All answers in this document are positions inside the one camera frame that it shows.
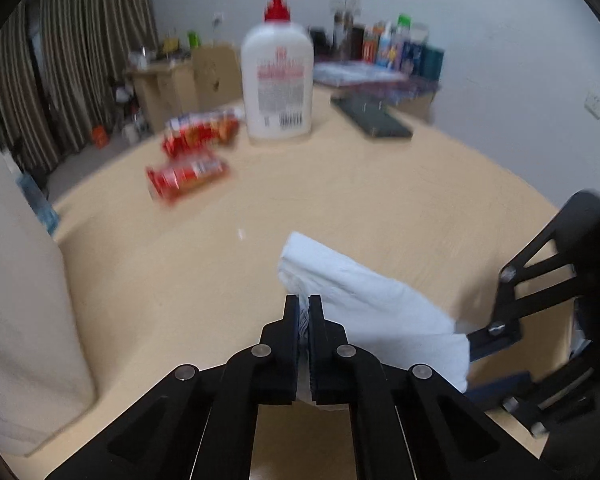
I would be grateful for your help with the printed paper sheets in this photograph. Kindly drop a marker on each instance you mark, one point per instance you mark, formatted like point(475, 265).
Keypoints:
point(355, 72)

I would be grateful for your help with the white bottle green cap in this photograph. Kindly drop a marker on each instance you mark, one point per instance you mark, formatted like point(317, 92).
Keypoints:
point(404, 27)

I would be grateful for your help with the orange box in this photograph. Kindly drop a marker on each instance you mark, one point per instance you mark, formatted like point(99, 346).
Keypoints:
point(371, 47)

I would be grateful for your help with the light wooden desk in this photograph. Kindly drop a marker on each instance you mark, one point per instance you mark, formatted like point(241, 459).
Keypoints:
point(162, 92)

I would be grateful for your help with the white wall outlet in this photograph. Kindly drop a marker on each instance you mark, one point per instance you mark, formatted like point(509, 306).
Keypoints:
point(216, 20)

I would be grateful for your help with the brown striped curtain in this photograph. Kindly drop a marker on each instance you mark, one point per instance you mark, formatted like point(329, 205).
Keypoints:
point(100, 50)
point(15, 100)

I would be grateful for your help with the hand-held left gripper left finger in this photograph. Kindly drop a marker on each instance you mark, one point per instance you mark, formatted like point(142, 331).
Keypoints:
point(287, 360)

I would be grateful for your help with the white lotion pump bottle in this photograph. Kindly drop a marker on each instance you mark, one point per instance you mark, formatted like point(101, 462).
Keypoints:
point(277, 75)

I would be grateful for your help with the clear thermos bottle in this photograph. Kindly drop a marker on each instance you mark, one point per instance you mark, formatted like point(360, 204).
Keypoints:
point(341, 35)

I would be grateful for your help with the wooden smiley chair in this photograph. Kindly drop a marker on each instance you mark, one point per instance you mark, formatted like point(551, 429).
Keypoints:
point(215, 77)

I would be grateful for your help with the black smartphone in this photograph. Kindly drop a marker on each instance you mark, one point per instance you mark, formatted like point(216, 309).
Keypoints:
point(375, 115)

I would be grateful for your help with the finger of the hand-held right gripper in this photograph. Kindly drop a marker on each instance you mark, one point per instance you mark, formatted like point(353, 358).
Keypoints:
point(525, 405)
point(505, 335)

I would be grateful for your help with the yellow desk item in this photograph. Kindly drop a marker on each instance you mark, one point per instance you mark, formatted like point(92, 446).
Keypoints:
point(170, 46)

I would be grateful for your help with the white cloth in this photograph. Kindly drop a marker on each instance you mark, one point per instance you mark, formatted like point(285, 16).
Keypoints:
point(360, 300)

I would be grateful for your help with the dark tumbler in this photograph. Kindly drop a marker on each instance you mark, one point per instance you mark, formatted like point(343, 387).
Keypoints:
point(357, 42)

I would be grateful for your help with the white foam box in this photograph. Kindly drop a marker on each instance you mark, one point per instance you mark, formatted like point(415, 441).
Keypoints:
point(25, 310)

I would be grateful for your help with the white wall switch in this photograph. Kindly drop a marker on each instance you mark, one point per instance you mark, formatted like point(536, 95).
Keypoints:
point(346, 6)

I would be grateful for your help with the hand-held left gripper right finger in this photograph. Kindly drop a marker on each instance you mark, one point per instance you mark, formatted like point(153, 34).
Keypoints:
point(320, 360)

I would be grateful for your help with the colourful printed bottle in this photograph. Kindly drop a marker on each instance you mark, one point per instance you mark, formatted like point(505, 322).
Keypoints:
point(388, 47)

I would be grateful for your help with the red snack packet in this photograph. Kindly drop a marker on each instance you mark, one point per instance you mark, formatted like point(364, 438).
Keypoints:
point(187, 177)
point(200, 132)

